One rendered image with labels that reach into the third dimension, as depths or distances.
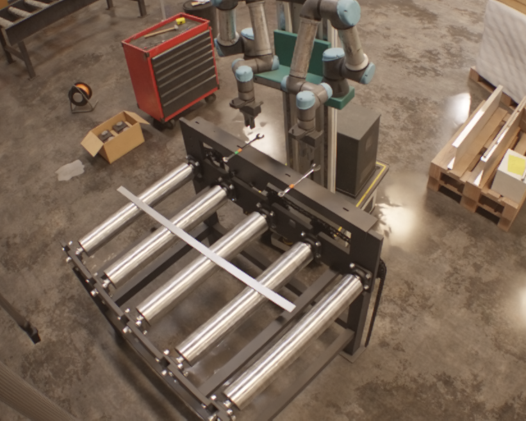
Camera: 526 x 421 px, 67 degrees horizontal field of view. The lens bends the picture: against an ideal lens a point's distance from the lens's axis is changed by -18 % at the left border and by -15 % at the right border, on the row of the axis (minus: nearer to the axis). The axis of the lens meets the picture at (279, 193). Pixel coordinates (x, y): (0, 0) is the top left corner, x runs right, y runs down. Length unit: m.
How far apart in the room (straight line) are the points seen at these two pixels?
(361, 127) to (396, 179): 1.01
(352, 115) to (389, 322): 1.37
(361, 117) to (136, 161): 2.18
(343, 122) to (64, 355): 2.47
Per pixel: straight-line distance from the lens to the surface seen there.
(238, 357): 2.04
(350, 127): 2.94
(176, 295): 2.13
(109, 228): 2.50
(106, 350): 3.16
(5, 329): 3.68
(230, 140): 2.36
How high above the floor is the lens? 2.63
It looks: 45 degrees down
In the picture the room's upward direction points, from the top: 5 degrees counter-clockwise
